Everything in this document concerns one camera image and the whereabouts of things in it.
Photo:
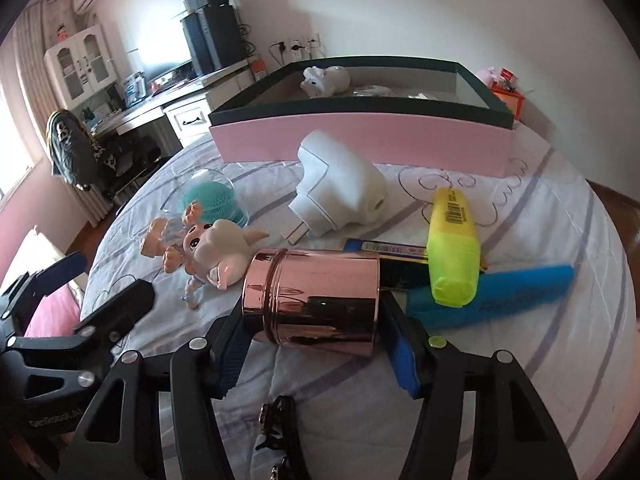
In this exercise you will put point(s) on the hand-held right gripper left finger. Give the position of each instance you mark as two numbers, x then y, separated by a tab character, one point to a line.
231	360

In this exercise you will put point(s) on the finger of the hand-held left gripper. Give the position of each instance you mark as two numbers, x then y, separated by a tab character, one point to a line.
62	272
125	305

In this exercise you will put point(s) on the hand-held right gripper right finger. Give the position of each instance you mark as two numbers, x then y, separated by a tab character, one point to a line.
405	360

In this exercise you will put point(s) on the rose gold metal can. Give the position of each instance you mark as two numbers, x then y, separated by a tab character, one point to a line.
310	300

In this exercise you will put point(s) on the pig figurine toy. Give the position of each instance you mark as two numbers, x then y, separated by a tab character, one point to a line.
220	250

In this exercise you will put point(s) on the blue paper box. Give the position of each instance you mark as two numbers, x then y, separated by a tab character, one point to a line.
390	248

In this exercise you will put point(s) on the blue highlighter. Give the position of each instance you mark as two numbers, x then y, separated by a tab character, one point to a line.
500	292

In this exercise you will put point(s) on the yellow highlighter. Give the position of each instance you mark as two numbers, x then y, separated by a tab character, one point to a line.
452	250

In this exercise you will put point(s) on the teal brush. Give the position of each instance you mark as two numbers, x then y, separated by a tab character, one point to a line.
207	197

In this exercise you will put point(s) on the white plug adapter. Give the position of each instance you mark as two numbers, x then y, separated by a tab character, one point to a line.
340	185

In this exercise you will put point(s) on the pink storage box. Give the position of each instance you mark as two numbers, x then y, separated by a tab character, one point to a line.
360	140

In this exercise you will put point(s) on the white piggy bank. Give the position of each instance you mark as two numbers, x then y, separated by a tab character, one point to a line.
327	80

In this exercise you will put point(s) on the pink pillow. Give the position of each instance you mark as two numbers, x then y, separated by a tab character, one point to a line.
55	312

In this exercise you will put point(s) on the black clip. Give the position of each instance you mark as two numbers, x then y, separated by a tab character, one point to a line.
282	410

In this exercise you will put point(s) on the white radiator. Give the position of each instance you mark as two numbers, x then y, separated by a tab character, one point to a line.
95	205

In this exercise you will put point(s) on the dark printed jacket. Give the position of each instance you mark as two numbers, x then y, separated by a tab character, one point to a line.
70	150

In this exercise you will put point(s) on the black office chair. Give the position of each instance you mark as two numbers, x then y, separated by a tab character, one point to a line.
130	160

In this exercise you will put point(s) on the window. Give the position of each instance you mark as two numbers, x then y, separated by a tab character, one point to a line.
12	150

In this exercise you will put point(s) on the blue white box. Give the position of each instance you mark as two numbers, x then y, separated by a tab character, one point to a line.
135	90

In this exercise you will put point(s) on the white desk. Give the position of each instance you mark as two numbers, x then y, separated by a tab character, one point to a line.
190	117

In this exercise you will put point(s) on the white glass-door cabinet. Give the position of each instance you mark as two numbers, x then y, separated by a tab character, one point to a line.
75	65

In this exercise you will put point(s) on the beige curtain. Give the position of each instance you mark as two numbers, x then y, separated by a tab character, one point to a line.
35	60

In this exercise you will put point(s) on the black monitor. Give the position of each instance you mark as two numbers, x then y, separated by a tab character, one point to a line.
167	67

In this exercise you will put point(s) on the pink doll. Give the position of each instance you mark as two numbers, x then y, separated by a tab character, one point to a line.
61	32

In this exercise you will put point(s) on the orange capped bottle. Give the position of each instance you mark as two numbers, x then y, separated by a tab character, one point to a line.
257	67

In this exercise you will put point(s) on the black computer tower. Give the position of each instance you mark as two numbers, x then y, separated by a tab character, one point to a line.
215	40

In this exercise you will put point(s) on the red toy box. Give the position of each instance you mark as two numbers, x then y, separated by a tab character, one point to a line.
515	102

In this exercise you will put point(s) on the pink plush toy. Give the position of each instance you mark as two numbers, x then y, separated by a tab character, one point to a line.
485	76

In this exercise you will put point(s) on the small red card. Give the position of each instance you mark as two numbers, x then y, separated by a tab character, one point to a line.
507	75

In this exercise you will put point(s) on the white wall socket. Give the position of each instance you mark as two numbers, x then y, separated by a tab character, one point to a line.
300	41

